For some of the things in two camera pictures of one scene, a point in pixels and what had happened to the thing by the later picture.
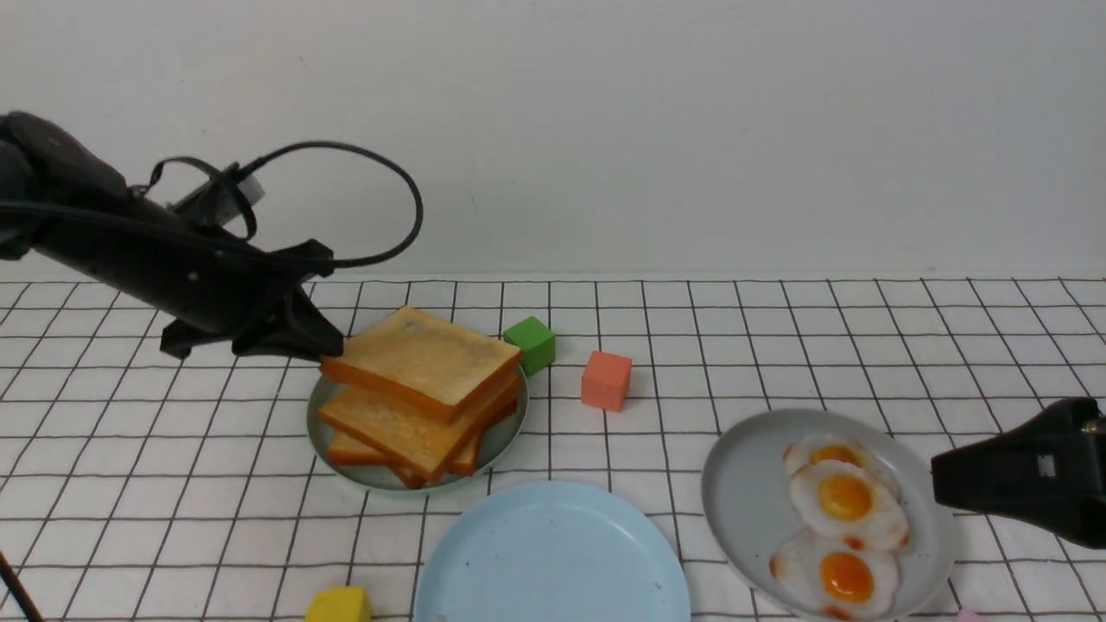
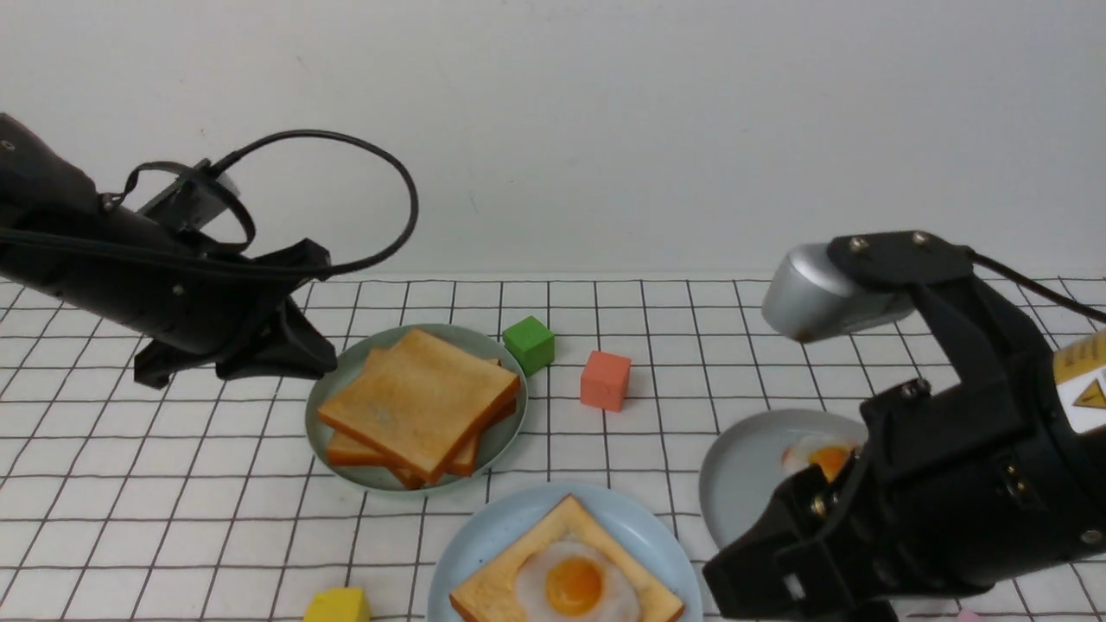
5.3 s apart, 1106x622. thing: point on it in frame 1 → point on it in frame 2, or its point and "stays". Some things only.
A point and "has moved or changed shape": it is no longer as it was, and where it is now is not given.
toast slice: (422, 446) stays
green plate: (497, 441) stays
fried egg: (813, 448) stays
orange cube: (605, 381) stays
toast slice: (422, 364) → (488, 593)
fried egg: (850, 503) has moved or changed shape
